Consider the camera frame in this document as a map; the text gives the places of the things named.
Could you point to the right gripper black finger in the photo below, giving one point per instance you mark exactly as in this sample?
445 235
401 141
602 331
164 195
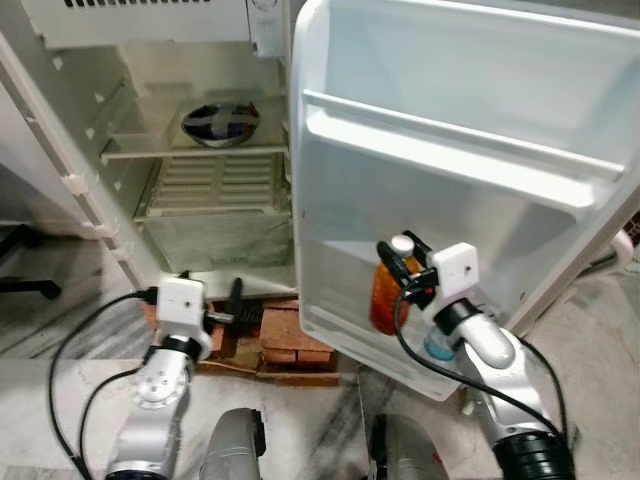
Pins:
423 247
392 260

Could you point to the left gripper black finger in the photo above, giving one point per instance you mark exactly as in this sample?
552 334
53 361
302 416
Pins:
183 275
236 297

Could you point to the orange bottle white cap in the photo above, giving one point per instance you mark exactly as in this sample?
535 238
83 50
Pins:
385 300

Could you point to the silver fridge door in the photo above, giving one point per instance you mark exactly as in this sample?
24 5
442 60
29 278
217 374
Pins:
480 100

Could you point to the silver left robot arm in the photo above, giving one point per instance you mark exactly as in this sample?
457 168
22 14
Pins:
155 390

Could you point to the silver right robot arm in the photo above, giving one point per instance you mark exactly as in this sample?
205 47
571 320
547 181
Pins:
490 345

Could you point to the white fridge shelf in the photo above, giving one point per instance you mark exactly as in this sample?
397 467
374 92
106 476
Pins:
180 152

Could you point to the red brick stack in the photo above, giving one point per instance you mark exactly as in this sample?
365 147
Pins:
245 325
295 335

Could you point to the blue capped clear bottle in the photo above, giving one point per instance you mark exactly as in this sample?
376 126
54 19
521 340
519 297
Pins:
437 345

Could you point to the white louvered crisper cover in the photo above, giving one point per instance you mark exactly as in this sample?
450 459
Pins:
215 185

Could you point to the grey left robot leg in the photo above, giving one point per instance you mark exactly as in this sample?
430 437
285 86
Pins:
232 450

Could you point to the grey robot leg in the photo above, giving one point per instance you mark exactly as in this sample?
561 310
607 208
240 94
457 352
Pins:
405 455
232 450

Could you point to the steel bowl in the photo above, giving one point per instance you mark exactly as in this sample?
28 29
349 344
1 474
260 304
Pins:
220 125

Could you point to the grey right robot leg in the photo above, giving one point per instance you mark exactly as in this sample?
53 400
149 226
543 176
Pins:
405 455

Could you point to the white freezer compartment flap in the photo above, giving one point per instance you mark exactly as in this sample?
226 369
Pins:
150 25

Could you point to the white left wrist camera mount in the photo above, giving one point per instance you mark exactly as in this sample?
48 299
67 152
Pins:
182 305

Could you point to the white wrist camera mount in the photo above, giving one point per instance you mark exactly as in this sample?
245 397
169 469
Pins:
455 270
182 305

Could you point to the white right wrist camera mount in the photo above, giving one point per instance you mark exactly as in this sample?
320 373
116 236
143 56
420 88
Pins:
455 270

